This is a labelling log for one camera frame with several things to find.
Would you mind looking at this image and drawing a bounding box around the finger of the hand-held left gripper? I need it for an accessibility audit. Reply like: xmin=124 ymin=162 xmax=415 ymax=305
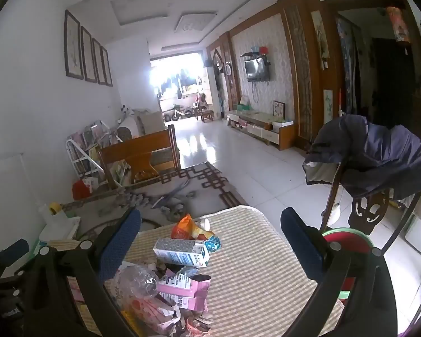
xmin=0 ymin=239 xmax=29 ymax=271

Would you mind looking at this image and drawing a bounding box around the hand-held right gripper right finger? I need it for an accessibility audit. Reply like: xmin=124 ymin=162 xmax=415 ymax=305
xmin=280 ymin=207 xmax=399 ymax=337

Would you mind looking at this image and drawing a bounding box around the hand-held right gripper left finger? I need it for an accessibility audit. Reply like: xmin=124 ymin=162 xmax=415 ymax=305
xmin=16 ymin=208 xmax=141 ymax=337

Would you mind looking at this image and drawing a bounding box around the green rimmed red trash bin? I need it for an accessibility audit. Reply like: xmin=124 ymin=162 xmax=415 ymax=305
xmin=321 ymin=227 xmax=374 ymax=302

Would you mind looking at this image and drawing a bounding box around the pink snack packet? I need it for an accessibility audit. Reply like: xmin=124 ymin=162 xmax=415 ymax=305
xmin=156 ymin=273 xmax=211 ymax=312

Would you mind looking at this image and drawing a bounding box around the clear plastic bag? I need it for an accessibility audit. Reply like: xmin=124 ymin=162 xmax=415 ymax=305
xmin=113 ymin=265 xmax=162 ymax=309

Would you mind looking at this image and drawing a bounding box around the white blue milk carton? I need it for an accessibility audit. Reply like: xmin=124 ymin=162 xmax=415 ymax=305
xmin=153 ymin=238 xmax=211 ymax=268

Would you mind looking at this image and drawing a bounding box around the orange snack bag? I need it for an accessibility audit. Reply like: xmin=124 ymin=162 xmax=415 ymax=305
xmin=171 ymin=214 xmax=222 ymax=253

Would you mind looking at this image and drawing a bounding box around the red bag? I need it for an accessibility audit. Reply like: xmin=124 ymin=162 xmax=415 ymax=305
xmin=72 ymin=179 xmax=92 ymax=201

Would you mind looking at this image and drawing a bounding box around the dark wooden chair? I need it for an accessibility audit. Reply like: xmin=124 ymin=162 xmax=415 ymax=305
xmin=319 ymin=161 xmax=421 ymax=253

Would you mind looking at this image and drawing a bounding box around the pink printed plastic bag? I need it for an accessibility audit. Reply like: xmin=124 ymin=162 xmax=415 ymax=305
xmin=121 ymin=295 xmax=183 ymax=337

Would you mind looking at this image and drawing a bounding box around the wooden bench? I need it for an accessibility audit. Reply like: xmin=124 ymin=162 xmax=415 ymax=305
xmin=97 ymin=124 xmax=182 ymax=191

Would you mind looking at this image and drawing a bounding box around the grey patterned rug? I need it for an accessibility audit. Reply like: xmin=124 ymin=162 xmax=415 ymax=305
xmin=61 ymin=161 xmax=250 ymax=241

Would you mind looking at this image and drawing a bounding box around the white magazine rack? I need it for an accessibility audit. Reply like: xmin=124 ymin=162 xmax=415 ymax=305
xmin=66 ymin=120 xmax=127 ymax=179

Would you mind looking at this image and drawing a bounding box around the navy jacket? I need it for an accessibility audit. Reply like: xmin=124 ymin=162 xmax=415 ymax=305
xmin=303 ymin=114 xmax=421 ymax=201

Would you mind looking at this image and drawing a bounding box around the grey sofa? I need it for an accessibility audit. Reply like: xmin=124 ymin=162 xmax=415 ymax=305
xmin=117 ymin=108 xmax=166 ymax=138

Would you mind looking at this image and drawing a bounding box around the television cabinet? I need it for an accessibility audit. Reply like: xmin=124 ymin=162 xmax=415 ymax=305
xmin=227 ymin=110 xmax=296 ymax=151

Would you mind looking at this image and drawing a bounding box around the small framed picture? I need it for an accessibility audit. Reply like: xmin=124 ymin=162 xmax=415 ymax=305
xmin=272 ymin=100 xmax=287 ymax=121

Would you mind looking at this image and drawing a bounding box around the child's bicycle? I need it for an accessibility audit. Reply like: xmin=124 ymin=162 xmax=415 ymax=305
xmin=164 ymin=104 xmax=194 ymax=123

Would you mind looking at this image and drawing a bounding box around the small wooden chair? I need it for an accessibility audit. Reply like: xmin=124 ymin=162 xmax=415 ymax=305
xmin=196 ymin=101 xmax=215 ymax=124

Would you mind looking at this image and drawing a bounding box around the hanging laundry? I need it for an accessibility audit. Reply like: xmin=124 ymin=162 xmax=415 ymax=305
xmin=157 ymin=71 xmax=201 ymax=99

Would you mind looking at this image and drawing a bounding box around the blue printed door curtain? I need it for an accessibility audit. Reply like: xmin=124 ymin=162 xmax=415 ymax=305
xmin=336 ymin=17 xmax=366 ymax=117

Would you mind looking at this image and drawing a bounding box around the dark wooden door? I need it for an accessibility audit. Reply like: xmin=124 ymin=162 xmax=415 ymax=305
xmin=371 ymin=37 xmax=419 ymax=122

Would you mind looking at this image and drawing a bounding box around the square ceiling light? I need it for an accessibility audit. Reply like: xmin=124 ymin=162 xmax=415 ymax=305
xmin=175 ymin=12 xmax=219 ymax=35

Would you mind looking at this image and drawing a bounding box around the red hanging decoration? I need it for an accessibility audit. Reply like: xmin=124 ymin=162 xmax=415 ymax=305
xmin=385 ymin=6 xmax=412 ymax=43

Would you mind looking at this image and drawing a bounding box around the short wall scroll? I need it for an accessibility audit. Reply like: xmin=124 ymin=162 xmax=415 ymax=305
xmin=323 ymin=89 xmax=334 ymax=125

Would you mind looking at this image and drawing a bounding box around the wall television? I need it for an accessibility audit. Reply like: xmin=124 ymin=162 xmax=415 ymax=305
xmin=244 ymin=58 xmax=271 ymax=82

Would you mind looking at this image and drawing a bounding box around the large framed wall picture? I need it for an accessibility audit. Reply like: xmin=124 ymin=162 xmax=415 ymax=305
xmin=64 ymin=9 xmax=84 ymax=80

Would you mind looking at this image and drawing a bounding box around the long wall scroll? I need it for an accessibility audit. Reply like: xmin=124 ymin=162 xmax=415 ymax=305
xmin=310 ymin=10 xmax=329 ymax=71

